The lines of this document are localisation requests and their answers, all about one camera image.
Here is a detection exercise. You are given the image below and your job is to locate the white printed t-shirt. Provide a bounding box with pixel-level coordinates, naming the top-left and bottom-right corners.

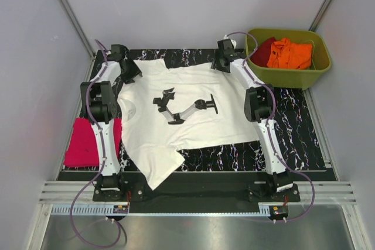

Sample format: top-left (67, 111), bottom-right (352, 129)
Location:
top-left (117, 59), bottom-right (258, 189)

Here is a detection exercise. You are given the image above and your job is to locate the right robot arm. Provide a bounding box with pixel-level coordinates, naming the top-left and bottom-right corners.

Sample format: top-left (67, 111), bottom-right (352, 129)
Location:
top-left (212, 37), bottom-right (293, 201)

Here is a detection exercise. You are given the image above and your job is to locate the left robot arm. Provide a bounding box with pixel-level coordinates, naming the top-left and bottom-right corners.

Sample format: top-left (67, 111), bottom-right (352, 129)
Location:
top-left (80, 40), bottom-right (142, 202)

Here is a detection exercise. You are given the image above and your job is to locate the dark red t-shirt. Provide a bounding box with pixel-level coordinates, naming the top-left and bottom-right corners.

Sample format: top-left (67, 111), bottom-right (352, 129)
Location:
top-left (251, 37), bottom-right (276, 67)

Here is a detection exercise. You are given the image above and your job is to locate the orange t-shirt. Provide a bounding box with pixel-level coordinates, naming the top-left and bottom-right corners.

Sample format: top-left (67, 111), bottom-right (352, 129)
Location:
top-left (267, 37), bottom-right (313, 70)

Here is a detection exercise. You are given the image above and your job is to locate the olive green plastic bin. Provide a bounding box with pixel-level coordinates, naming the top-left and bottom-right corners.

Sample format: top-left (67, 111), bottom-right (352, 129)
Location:
top-left (246, 28), bottom-right (332, 90)

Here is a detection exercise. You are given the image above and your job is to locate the folded pink t-shirt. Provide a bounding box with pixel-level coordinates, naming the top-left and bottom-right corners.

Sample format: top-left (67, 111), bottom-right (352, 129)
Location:
top-left (63, 117), bottom-right (122, 168)

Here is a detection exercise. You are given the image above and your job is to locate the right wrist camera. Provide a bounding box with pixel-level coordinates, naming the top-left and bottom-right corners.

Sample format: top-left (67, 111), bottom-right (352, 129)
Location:
top-left (223, 38), bottom-right (237, 50)

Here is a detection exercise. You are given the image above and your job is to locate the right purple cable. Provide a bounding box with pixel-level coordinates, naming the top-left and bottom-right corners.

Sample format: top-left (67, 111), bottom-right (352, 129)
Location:
top-left (224, 30), bottom-right (316, 221)

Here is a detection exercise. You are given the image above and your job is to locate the purple cable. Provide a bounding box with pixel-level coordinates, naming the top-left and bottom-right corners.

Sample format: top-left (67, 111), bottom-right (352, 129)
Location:
top-left (70, 39), bottom-right (128, 248)
top-left (224, 30), bottom-right (316, 221)

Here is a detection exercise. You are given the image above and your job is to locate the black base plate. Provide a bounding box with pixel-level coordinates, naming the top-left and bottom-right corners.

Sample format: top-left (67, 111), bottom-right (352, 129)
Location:
top-left (93, 172), bottom-right (301, 215)

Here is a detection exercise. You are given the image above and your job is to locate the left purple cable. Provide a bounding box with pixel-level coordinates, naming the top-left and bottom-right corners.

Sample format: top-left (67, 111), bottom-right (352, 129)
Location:
top-left (70, 39), bottom-right (128, 248)

